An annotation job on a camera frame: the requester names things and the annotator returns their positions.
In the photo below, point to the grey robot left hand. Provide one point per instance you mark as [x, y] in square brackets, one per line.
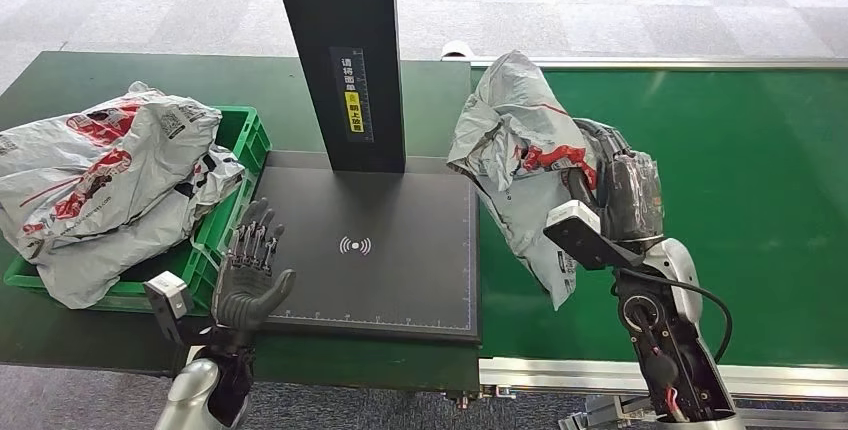
[245, 288]

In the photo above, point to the black scanner column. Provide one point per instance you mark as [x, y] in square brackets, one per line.
[338, 10]

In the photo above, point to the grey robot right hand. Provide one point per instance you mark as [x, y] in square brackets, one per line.
[632, 195]

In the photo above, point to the green plastic crate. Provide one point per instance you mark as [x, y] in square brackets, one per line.
[248, 132]

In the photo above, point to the large grey red-print mailer bag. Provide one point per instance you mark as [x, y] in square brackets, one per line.
[86, 149]

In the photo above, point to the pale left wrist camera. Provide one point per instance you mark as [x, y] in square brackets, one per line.
[169, 298]

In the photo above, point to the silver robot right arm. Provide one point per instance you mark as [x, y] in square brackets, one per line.
[669, 347]

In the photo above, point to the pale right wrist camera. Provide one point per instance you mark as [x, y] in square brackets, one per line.
[573, 218]

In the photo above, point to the small grey red-print mailer bag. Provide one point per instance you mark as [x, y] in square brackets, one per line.
[517, 129]

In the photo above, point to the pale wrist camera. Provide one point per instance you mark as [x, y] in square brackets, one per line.
[169, 298]
[573, 218]

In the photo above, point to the black scanner platform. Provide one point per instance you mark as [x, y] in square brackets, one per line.
[397, 274]

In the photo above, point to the dark green table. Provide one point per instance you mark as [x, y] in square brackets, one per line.
[66, 69]

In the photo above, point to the green conveyor belt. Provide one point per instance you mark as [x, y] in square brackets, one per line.
[748, 202]

